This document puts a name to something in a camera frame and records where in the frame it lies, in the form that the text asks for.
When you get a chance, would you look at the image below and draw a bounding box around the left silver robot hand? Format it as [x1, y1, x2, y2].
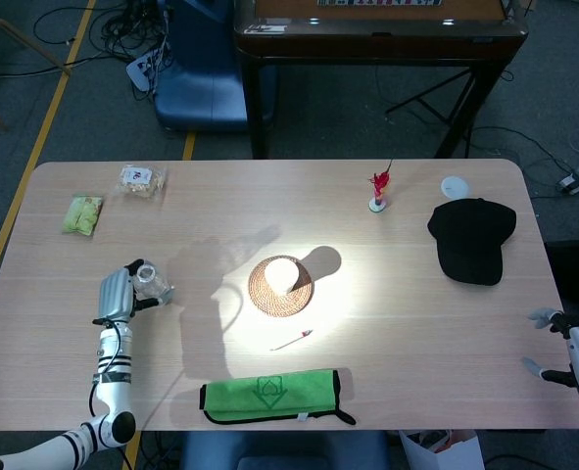
[92, 258, 175, 327]

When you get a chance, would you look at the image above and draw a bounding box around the clear plastic bottle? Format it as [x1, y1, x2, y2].
[132, 262, 172, 303]

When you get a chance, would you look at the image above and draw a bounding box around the white paper cup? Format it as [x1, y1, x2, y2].
[263, 258, 301, 295]

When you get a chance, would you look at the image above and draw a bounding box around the black box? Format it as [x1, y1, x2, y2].
[543, 238, 579, 314]

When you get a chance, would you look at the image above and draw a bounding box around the green snack packet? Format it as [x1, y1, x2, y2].
[61, 194, 106, 240]

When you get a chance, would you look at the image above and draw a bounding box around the clear packet of cookies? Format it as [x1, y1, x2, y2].
[110, 164, 169, 203]

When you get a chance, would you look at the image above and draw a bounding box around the white paper bag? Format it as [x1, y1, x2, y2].
[399, 429, 485, 470]

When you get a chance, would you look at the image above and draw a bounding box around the black baseball cap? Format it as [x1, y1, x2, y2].
[426, 198, 518, 287]

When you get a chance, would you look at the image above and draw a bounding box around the round woven rattan coaster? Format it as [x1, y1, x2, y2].
[247, 254, 315, 318]

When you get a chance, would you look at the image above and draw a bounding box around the grey power strip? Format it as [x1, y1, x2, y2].
[555, 161, 579, 193]

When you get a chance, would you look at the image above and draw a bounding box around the wooden pen with red cap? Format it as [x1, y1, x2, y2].
[269, 328, 313, 352]

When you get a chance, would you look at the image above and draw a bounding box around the green microfiber cloth black trim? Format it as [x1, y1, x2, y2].
[199, 369, 358, 426]

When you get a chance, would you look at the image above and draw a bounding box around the small white round lid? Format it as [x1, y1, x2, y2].
[440, 175, 470, 201]

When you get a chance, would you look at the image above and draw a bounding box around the white power strip with plugs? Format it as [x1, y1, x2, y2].
[125, 46, 172, 93]

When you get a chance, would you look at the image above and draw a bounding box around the blue padded seat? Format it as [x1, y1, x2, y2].
[178, 430, 391, 470]

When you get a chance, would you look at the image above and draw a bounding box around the blue chair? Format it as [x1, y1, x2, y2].
[154, 0, 276, 134]

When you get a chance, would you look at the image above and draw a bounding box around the red feather shuttlecock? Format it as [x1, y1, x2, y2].
[366, 159, 396, 214]

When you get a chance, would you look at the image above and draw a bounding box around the dark wooden mahjong table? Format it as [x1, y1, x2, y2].
[233, 0, 525, 161]

